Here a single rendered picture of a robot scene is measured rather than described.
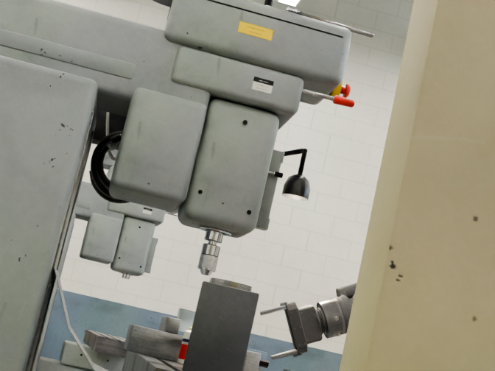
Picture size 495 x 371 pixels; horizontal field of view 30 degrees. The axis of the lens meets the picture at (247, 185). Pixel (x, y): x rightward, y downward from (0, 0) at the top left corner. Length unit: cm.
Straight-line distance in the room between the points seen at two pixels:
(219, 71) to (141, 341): 73
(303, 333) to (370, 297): 157
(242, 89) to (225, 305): 65
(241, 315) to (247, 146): 57
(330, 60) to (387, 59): 731
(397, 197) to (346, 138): 876
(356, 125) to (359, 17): 114
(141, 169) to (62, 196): 23
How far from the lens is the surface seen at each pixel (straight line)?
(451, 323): 62
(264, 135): 234
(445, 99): 63
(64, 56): 233
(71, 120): 217
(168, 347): 246
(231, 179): 230
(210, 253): 235
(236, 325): 190
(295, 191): 243
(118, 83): 231
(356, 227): 927
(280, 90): 235
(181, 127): 229
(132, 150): 227
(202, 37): 234
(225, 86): 233
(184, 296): 890
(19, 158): 216
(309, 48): 238
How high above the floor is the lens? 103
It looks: 10 degrees up
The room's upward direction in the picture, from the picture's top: 13 degrees clockwise
